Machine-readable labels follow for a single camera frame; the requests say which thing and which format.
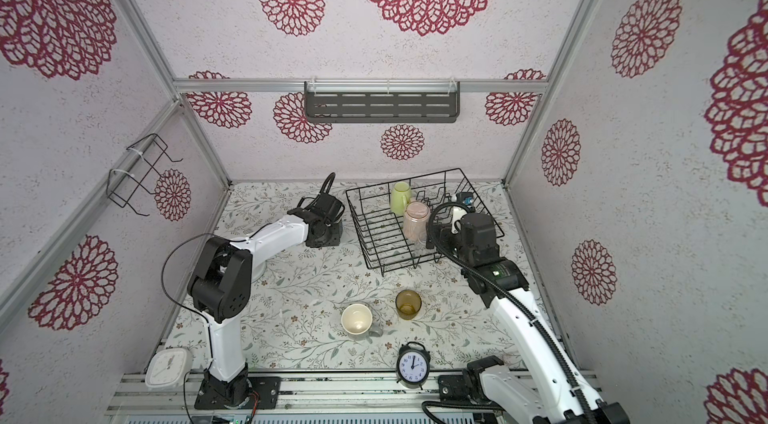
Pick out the pink iridescent mug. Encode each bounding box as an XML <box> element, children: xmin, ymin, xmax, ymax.
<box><xmin>403</xmin><ymin>201</ymin><xmax>431</xmax><ymax>244</ymax></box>

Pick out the black wire dish rack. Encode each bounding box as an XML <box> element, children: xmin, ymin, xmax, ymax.
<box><xmin>345</xmin><ymin>168</ymin><xmax>504</xmax><ymax>275</ymax></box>

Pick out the light green mug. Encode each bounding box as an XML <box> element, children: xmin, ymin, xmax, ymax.
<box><xmin>390</xmin><ymin>181</ymin><xmax>412</xmax><ymax>217</ymax></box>

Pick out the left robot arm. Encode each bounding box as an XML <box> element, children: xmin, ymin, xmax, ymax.
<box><xmin>187</xmin><ymin>192</ymin><xmax>344</xmax><ymax>409</ymax></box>

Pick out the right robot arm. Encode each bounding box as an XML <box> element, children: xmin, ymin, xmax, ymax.
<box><xmin>426</xmin><ymin>202</ymin><xmax>630</xmax><ymax>423</ymax></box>

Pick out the amber glass cup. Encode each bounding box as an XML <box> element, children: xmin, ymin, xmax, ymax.
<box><xmin>395</xmin><ymin>289</ymin><xmax>422</xmax><ymax>320</ymax></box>

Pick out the black alarm clock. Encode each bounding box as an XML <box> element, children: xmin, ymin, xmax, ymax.
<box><xmin>395</xmin><ymin>341</ymin><xmax>431</xmax><ymax>389</ymax></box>

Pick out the white square clock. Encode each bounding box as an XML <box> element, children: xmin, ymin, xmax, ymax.
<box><xmin>144</xmin><ymin>348</ymin><xmax>193</xmax><ymax>391</ymax></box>

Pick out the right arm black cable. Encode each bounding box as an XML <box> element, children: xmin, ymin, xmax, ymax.
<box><xmin>419</xmin><ymin>201</ymin><xmax>601</xmax><ymax>424</ymax></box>

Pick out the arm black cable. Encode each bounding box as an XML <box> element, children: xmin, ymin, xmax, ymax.
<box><xmin>419</xmin><ymin>201</ymin><xmax>601</xmax><ymax>424</ymax></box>
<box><xmin>160</xmin><ymin>171</ymin><xmax>337</xmax><ymax>424</ymax></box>

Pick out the cream grey-handled mug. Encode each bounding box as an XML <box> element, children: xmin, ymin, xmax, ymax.
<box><xmin>341</xmin><ymin>303</ymin><xmax>383</xmax><ymax>339</ymax></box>

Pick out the grey wall shelf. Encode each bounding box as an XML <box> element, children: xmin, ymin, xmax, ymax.
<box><xmin>303</xmin><ymin>81</ymin><xmax>461</xmax><ymax>124</ymax></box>

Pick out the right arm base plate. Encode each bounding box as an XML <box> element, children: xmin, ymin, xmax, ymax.
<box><xmin>438</xmin><ymin>370</ymin><xmax>487</xmax><ymax>405</ymax></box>

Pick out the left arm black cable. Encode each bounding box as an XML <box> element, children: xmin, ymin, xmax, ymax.
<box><xmin>160</xmin><ymin>171</ymin><xmax>337</xmax><ymax>424</ymax></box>

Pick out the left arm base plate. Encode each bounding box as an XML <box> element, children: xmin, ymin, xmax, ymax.
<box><xmin>194</xmin><ymin>376</ymin><xmax>282</xmax><ymax>410</ymax></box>

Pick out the black wire wall holder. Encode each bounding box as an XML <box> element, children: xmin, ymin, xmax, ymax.
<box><xmin>104</xmin><ymin>133</ymin><xmax>183</xmax><ymax>217</ymax></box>

